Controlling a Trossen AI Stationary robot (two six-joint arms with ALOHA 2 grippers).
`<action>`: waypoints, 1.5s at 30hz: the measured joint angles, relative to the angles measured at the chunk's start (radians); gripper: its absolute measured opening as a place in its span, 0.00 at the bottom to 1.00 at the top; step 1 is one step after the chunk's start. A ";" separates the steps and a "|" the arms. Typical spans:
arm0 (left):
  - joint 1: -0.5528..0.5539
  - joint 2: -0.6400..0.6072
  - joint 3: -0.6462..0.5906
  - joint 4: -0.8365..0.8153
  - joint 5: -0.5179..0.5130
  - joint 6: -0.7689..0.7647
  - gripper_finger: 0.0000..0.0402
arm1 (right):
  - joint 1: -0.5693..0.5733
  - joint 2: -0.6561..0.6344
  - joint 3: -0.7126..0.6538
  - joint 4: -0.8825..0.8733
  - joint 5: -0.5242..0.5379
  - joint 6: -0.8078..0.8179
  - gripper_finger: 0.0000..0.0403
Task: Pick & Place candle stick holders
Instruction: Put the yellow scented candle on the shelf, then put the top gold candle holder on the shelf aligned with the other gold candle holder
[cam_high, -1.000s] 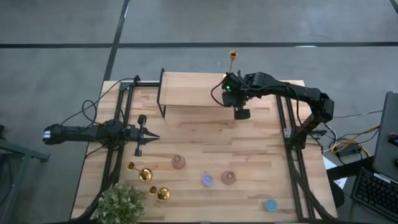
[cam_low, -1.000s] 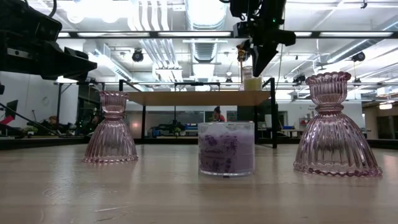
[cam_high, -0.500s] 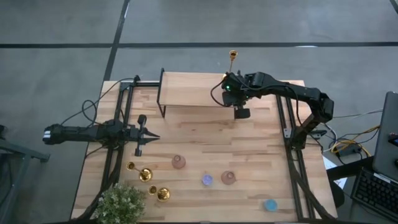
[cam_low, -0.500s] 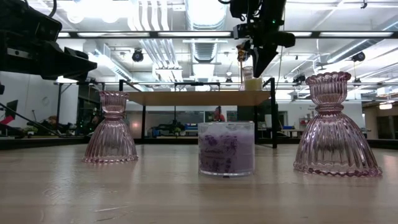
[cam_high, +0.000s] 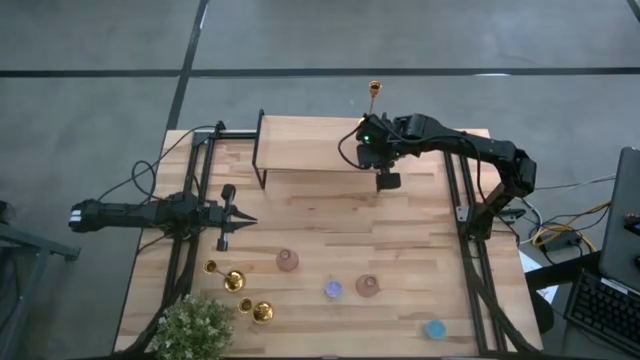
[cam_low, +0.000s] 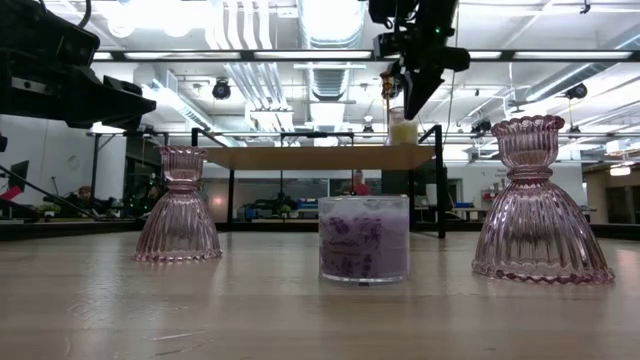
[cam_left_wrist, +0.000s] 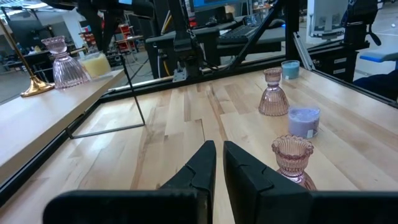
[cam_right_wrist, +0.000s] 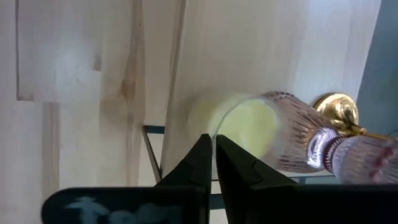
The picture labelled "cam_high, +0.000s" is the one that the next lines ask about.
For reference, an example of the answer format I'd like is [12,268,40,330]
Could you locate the wooden shelf riser black legs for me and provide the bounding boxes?
[251,109,390,193]

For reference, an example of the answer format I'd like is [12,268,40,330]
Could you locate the white paper sheet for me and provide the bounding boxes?
[519,249,560,305]

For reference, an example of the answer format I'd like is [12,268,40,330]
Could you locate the grey cable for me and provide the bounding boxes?
[533,174,617,193]

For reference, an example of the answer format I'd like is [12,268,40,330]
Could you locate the black power adapter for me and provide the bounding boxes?
[541,233,584,253]

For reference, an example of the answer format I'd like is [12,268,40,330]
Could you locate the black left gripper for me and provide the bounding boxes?
[202,183,258,252]

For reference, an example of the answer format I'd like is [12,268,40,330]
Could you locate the grey metal stand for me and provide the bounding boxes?
[0,199,82,360]

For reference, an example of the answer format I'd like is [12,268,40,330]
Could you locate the yellow cable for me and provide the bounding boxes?
[531,200,612,254]

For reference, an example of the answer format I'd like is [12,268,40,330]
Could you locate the black keyboard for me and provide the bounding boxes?
[562,271,640,357]

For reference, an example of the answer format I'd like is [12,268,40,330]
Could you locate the black side table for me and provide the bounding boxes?
[524,249,604,294]

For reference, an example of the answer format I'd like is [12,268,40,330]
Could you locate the black camera cable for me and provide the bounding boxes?
[337,123,369,173]

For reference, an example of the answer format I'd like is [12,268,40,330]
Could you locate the artificial plant in black pot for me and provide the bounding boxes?
[148,293,236,360]

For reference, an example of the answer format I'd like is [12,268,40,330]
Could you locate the grey laptop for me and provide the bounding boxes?
[598,146,640,294]

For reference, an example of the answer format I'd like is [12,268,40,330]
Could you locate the purple candle cup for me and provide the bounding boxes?
[324,279,345,302]

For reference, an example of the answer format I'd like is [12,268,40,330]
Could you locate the gold candlestick holder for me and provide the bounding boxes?
[237,297,276,326]
[357,79,385,127]
[203,259,247,294]

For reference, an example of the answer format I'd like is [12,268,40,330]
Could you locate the pink ribbed glass candle holder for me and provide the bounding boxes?
[354,273,382,300]
[275,247,301,274]

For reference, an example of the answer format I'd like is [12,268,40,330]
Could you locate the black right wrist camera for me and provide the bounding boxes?
[355,126,383,170]

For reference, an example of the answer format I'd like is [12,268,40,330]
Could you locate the blue candle cup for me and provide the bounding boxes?
[424,319,448,342]

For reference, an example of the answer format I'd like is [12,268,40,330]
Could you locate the black aluminium rail frame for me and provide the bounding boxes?
[117,119,545,359]

